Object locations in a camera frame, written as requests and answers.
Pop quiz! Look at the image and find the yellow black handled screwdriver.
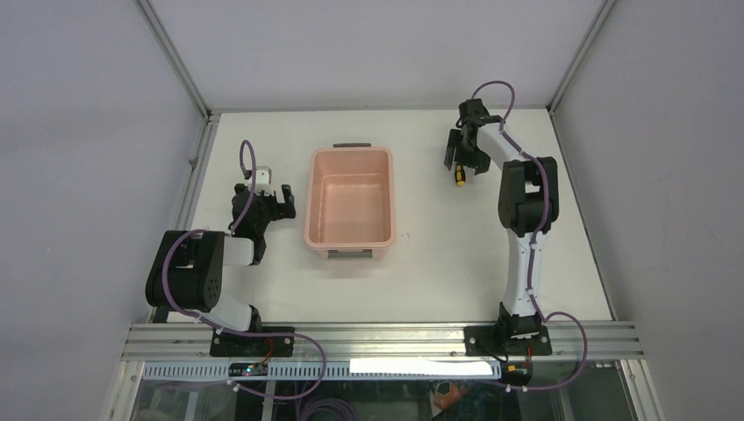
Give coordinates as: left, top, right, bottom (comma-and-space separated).
454, 163, 467, 187

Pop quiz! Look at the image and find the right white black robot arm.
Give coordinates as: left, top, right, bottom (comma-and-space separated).
444, 98, 560, 342

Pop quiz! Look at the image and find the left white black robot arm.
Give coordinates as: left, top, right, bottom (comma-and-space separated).
145, 183, 297, 335

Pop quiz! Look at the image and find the pink plastic bin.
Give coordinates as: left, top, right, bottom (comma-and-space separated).
304, 143, 397, 260

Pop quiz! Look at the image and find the orange object under table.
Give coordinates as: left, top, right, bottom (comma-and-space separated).
432, 382, 469, 410

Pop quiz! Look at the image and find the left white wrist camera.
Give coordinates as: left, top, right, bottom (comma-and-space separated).
248, 166, 275, 196

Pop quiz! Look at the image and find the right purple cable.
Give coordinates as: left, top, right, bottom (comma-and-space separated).
470, 80, 590, 392

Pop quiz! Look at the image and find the purple cable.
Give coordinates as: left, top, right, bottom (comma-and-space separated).
161, 139, 328, 402
470, 80, 590, 392

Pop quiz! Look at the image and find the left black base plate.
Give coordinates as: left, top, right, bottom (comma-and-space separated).
209, 325, 296, 358

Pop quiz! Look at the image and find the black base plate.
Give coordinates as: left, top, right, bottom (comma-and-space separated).
463, 325, 553, 358
209, 325, 296, 358

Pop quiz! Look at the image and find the white slotted cable duct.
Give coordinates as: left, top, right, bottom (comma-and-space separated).
143, 358, 501, 382

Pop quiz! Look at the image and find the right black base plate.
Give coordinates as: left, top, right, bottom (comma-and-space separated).
463, 325, 553, 358

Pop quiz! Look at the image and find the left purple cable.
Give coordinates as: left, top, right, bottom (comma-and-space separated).
161, 139, 328, 402

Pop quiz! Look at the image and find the coiled purple cable below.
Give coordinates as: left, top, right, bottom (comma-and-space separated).
296, 398, 359, 421

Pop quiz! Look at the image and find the aluminium front rail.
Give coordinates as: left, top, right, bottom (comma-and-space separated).
121, 321, 645, 361

